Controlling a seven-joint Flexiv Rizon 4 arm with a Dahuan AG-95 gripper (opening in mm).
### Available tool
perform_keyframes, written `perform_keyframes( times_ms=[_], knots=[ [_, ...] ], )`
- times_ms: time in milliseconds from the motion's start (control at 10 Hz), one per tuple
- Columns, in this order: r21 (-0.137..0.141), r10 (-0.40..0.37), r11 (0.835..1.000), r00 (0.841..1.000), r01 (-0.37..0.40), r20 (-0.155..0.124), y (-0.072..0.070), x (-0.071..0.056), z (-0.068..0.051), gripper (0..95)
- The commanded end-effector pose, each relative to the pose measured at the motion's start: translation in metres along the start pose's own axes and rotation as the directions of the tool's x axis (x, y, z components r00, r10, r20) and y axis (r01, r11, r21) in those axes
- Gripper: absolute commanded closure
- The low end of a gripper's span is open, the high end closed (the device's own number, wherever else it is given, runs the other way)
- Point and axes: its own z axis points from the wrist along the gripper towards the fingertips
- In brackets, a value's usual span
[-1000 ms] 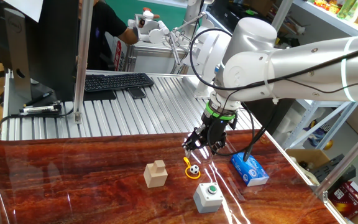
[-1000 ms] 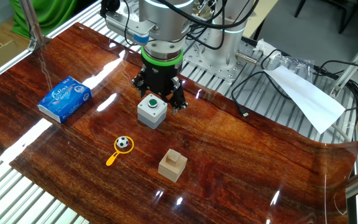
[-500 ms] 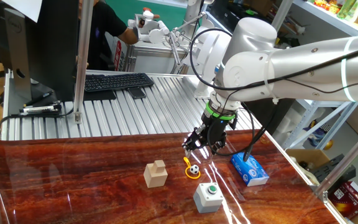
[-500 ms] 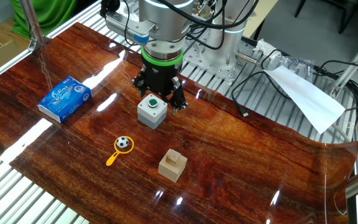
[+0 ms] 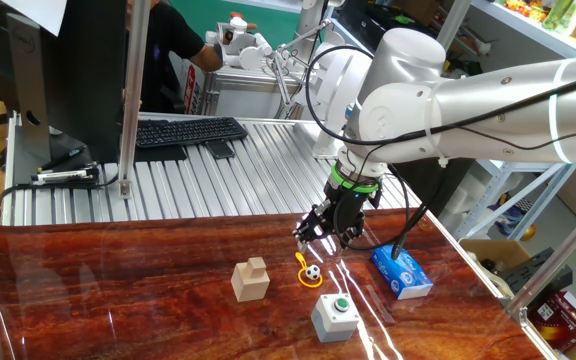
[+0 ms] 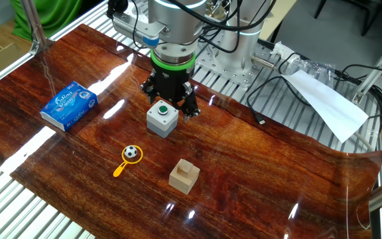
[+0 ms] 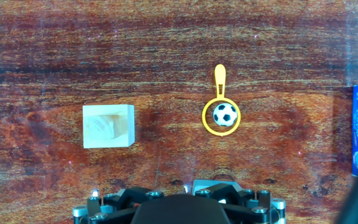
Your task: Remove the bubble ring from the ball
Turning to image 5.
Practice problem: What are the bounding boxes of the slanted aluminium frame post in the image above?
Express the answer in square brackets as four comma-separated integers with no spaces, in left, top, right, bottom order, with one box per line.
[505,192,576,321]
[435,0,472,51]

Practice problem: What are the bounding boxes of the person in black shirt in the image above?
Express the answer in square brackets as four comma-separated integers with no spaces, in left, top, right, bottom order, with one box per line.
[125,0,205,115]

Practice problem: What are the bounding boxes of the black keyboard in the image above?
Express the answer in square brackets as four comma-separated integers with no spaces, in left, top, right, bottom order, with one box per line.
[135,116,249,150]

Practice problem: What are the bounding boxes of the person hand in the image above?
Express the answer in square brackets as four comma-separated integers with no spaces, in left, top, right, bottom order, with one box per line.
[211,42,227,69]

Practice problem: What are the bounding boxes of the aluminium flight case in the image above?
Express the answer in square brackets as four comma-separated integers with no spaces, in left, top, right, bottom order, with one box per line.
[200,67,297,120]

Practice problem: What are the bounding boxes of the stepped wooden block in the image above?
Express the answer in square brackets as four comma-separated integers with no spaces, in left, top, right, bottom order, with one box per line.
[230,256,272,303]

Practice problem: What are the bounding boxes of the black and white marker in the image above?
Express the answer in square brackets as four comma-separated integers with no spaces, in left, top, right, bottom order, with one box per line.
[30,164,100,185]

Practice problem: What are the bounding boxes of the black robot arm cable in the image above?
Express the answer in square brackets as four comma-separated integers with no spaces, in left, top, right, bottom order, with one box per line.
[303,44,576,261]

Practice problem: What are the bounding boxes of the white metal shelf rack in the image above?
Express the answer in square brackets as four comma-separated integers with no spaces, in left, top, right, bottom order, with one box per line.
[437,0,576,241]

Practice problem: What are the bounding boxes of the black smartphone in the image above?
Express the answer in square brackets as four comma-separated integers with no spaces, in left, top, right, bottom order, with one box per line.
[203,139,236,160]

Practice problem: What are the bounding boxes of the blue tissue pack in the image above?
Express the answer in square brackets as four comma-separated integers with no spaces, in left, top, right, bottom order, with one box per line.
[370,244,434,301]

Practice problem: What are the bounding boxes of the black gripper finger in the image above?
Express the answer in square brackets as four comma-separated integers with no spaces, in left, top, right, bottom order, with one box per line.
[293,202,329,255]
[336,222,367,252]

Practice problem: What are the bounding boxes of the wood grain table mat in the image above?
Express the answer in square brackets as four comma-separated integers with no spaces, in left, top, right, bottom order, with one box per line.
[0,207,552,360]

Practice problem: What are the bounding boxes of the red and yellow toys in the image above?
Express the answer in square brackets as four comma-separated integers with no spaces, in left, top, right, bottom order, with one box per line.
[505,0,544,22]

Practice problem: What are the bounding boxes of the black pen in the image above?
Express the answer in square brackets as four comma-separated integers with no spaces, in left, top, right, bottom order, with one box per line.
[37,144,88,174]

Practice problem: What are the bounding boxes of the white paper sheet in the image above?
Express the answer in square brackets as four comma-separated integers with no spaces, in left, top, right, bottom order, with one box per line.
[0,0,69,37]

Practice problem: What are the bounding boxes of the person forearm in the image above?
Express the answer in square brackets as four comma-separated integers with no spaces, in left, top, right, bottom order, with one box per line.
[189,43,222,73]

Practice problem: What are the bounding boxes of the black cabinet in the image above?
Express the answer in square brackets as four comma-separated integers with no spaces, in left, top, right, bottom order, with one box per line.
[392,158,477,217]

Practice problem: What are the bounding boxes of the silver metal column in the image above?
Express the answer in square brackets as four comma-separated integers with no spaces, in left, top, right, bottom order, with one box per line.
[295,0,344,56]

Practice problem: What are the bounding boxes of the black plastic case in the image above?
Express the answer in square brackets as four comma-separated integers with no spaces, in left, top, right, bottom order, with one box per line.
[497,247,574,296]

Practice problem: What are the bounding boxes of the grey box with green button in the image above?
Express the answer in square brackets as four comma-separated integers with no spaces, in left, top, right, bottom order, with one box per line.
[310,293,361,344]

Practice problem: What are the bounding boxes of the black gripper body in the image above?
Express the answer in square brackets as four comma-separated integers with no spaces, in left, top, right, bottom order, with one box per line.
[316,179,383,237]

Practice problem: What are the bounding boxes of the black computer monitor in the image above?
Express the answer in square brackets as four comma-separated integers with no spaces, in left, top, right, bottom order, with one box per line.
[0,0,129,164]

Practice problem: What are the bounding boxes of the red printed box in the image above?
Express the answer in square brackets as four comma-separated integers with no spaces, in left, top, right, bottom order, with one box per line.
[527,291,576,354]

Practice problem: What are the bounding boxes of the cardboard box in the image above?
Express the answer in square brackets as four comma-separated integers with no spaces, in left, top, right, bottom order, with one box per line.
[460,238,534,301]

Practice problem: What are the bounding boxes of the aluminium frame post with bracket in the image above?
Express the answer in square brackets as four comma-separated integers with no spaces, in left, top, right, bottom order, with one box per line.
[117,0,152,200]

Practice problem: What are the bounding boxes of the white haptic teleoperation device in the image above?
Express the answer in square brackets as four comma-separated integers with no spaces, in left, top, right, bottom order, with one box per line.
[205,17,375,160]

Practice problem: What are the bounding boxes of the red and white sign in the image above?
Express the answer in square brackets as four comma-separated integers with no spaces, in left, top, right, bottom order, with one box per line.
[182,63,199,115]

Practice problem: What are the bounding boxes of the yellow bubble ring wand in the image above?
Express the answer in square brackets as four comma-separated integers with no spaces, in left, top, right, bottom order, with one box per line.
[294,251,324,289]

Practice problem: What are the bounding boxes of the silver monitor stand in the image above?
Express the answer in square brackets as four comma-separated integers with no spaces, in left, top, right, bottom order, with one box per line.
[5,12,64,164]

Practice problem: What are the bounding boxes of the black table cable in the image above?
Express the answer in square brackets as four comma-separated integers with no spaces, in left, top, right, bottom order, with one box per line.
[0,172,122,224]

